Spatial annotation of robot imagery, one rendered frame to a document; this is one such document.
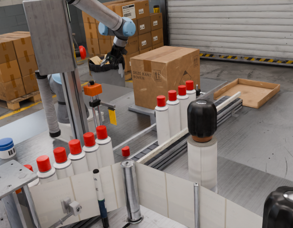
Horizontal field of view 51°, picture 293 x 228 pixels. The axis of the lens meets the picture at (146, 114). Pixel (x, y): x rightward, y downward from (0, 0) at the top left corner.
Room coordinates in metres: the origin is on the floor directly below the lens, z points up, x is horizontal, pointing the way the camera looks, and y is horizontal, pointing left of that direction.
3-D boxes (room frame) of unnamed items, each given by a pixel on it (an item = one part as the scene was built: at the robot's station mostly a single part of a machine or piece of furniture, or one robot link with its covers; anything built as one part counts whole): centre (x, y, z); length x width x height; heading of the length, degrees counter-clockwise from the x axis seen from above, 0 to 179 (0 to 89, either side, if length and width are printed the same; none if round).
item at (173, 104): (1.12, -0.11, 0.98); 0.05 x 0.05 x 0.20
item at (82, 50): (0.85, 0.17, 1.32); 0.04 x 0.03 x 0.04; 11
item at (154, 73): (1.61, -0.13, 0.99); 0.30 x 0.24 x 0.27; 137
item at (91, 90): (0.93, 0.15, 1.05); 0.10 x 0.04 x 0.33; 46
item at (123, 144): (1.14, -0.07, 0.95); 1.07 x 0.01 x 0.01; 136
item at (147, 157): (1.09, -0.12, 0.90); 1.07 x 0.01 x 0.02; 136
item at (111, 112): (0.92, 0.11, 1.09); 0.03 x 0.01 x 0.06; 46
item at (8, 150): (1.20, 0.63, 0.86); 0.07 x 0.07 x 0.07
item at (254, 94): (1.63, -0.58, 0.85); 0.30 x 0.26 x 0.04; 136
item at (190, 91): (1.22, -0.19, 0.98); 0.05 x 0.05 x 0.20
